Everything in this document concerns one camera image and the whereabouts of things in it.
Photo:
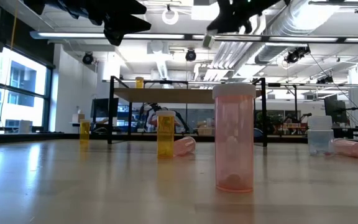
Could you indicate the black computer monitor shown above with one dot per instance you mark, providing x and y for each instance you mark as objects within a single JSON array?
[
  {"x": 334, "y": 109},
  {"x": 101, "y": 107}
]

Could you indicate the black ceiling camera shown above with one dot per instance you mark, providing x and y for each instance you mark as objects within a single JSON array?
[{"x": 297, "y": 54}]

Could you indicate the amber medicine bottle white cap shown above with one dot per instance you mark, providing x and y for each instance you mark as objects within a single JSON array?
[
  {"x": 84, "y": 130},
  {"x": 165, "y": 137},
  {"x": 139, "y": 83}
]

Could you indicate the large window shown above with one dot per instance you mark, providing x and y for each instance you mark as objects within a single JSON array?
[{"x": 20, "y": 93}]

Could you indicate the white carton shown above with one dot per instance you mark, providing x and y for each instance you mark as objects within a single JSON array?
[{"x": 78, "y": 117}]

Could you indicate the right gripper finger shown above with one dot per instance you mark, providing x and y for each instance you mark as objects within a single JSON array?
[
  {"x": 224, "y": 20},
  {"x": 248, "y": 26}
]

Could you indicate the black aluminium table frame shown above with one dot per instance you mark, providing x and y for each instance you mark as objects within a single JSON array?
[{"x": 57, "y": 137}]

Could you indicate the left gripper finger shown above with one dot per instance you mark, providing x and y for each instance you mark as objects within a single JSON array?
[
  {"x": 129, "y": 26},
  {"x": 132, "y": 6}
]

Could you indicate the wooden shelf black metal legs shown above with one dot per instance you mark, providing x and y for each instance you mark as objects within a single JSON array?
[{"x": 166, "y": 96}]

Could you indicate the person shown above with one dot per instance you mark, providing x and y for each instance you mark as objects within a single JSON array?
[{"x": 152, "y": 120}]

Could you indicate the clear medicine bottle white cap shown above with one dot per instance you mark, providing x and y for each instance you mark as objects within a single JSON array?
[{"x": 320, "y": 140}]

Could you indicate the silver ventilation duct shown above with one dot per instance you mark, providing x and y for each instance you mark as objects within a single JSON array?
[{"x": 291, "y": 25}]

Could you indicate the black round spotlight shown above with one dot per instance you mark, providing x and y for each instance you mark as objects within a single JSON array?
[
  {"x": 88, "y": 58},
  {"x": 190, "y": 55}
]

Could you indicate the white bin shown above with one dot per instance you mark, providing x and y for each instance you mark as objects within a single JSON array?
[{"x": 25, "y": 126}]

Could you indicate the long ceiling light bar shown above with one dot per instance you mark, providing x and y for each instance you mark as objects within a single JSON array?
[{"x": 73, "y": 35}]

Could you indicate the green medicine bottle white cap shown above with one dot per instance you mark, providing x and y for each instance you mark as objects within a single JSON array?
[{"x": 208, "y": 42}]

